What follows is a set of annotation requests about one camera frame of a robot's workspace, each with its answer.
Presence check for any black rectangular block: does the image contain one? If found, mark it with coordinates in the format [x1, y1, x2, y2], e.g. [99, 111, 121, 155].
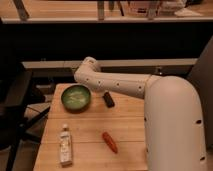
[103, 92, 115, 108]

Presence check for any white plastic bottle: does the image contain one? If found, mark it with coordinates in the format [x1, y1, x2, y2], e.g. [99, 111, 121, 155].
[59, 124, 72, 167]

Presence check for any black office chair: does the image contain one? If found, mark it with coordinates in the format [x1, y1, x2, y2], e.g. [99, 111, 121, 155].
[0, 63, 49, 171]

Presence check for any wooden table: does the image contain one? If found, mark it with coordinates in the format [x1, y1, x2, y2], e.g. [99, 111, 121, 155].
[33, 84, 147, 171]

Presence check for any orange carrot toy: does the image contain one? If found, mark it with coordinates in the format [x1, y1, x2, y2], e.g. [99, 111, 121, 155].
[102, 132, 118, 153]

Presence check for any green ceramic bowl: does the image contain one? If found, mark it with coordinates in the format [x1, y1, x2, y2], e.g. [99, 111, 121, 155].
[61, 84, 91, 111]

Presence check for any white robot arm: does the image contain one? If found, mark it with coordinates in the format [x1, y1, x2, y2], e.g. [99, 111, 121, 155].
[74, 57, 207, 171]

